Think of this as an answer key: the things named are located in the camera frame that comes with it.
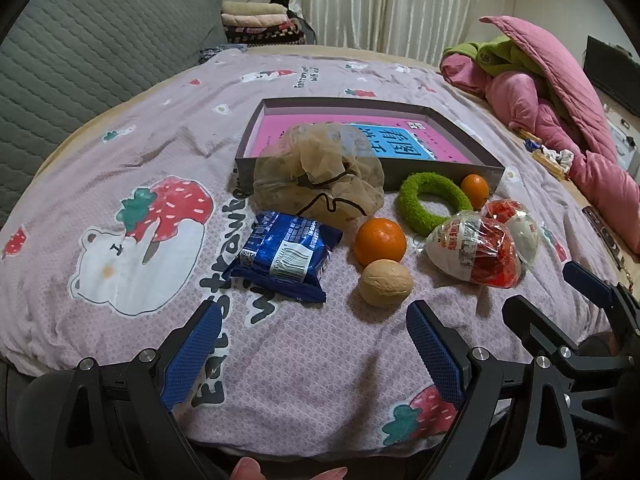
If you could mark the red and white egg toy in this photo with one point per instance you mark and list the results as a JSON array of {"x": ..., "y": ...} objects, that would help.
[
  {"x": 525, "y": 230},
  {"x": 465, "y": 245}
]

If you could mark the dark checked folded blanket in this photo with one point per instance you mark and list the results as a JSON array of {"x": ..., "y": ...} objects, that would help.
[{"x": 265, "y": 35}]

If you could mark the beige folded blanket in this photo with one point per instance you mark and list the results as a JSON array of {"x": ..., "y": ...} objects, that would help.
[{"x": 250, "y": 7}]

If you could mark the white curtain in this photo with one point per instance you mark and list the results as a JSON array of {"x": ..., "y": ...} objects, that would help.
[{"x": 390, "y": 5}]

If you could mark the black television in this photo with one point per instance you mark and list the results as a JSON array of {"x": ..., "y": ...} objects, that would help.
[{"x": 610, "y": 70}]

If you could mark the pink quilt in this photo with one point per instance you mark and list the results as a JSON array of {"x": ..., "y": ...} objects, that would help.
[{"x": 550, "y": 110}]

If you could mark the blue snack packet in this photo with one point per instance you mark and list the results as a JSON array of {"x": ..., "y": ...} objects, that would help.
[{"x": 285, "y": 245}]

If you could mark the walnut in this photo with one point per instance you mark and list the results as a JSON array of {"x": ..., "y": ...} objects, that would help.
[{"x": 385, "y": 284}]

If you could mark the large orange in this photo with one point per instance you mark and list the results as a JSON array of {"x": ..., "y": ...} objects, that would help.
[{"x": 380, "y": 240}]

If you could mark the green cloth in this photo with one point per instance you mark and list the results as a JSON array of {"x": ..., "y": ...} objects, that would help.
[{"x": 495, "y": 55}]

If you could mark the biscuit packet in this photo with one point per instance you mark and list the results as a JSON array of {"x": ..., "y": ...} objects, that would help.
[{"x": 527, "y": 135}]

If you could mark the small orange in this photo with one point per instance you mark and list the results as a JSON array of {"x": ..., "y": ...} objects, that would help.
[{"x": 475, "y": 190}]

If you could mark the small blue snack wrapper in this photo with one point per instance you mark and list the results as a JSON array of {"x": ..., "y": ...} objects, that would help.
[{"x": 532, "y": 146}]

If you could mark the grey quilted headboard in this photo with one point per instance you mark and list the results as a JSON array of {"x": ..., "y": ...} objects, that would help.
[{"x": 75, "y": 60}]

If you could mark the clear biscuit pack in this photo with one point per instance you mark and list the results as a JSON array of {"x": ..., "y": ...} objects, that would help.
[{"x": 550, "y": 167}]

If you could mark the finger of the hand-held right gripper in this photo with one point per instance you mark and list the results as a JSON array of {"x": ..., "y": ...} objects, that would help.
[
  {"x": 530, "y": 320},
  {"x": 587, "y": 285}
]

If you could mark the grey cardboard box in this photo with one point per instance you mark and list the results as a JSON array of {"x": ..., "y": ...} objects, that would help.
[{"x": 245, "y": 170}]

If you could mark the white floral scrunchie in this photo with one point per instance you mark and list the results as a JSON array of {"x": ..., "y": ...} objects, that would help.
[{"x": 562, "y": 157}]

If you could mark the lilac strawberry printed blanket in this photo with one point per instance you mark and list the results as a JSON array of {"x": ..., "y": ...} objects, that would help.
[{"x": 150, "y": 135}]

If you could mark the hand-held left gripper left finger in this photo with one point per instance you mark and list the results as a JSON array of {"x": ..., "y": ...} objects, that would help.
[{"x": 192, "y": 355}]

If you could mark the person's left hand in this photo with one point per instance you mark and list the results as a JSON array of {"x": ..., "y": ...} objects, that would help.
[{"x": 260, "y": 470}]

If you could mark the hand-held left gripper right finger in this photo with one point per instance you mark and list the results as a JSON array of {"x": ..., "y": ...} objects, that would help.
[{"x": 435, "y": 355}]

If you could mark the dark cloth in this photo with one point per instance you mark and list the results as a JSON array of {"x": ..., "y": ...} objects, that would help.
[{"x": 307, "y": 30}]

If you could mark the blue grey knit cloth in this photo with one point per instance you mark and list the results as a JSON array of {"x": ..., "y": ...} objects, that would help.
[{"x": 222, "y": 52}]

